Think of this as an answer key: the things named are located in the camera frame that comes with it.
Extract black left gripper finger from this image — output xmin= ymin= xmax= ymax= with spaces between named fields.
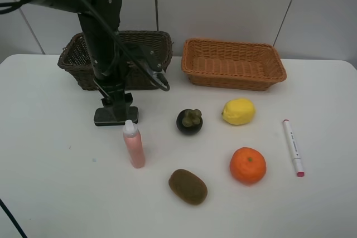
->
xmin=101 ymin=98 xmax=112 ymax=108
xmin=112 ymin=91 xmax=132 ymax=123

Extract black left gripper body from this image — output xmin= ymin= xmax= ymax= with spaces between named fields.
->
xmin=94 ymin=43 xmax=165 ymax=99

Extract black whiteboard eraser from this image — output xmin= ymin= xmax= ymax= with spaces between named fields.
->
xmin=94 ymin=106 xmax=139 ymax=127

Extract pink bottle white cap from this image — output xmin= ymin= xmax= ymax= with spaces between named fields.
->
xmin=123 ymin=120 xmax=145 ymax=168

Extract dark purple mangosteen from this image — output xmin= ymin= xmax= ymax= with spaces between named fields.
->
xmin=176 ymin=109 xmax=203 ymax=135

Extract yellow lemon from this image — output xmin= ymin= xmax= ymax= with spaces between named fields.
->
xmin=221 ymin=98 xmax=255 ymax=125

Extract orange tangerine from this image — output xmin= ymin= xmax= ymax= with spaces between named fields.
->
xmin=229 ymin=147 xmax=267 ymax=186

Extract white marker pink cap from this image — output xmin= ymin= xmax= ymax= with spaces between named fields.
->
xmin=282 ymin=119 xmax=305 ymax=177

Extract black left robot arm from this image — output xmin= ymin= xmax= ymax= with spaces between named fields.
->
xmin=1 ymin=0 xmax=170 ymax=127

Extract dark brown wicker basket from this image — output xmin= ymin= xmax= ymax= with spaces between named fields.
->
xmin=57 ymin=31 xmax=172 ymax=91

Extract brown kiwi fruit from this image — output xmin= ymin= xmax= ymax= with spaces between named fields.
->
xmin=168 ymin=169 xmax=208 ymax=205

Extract orange wicker basket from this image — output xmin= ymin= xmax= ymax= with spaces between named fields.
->
xmin=181 ymin=38 xmax=287 ymax=91

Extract black cable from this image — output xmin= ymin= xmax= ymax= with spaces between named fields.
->
xmin=0 ymin=0 xmax=170 ymax=92

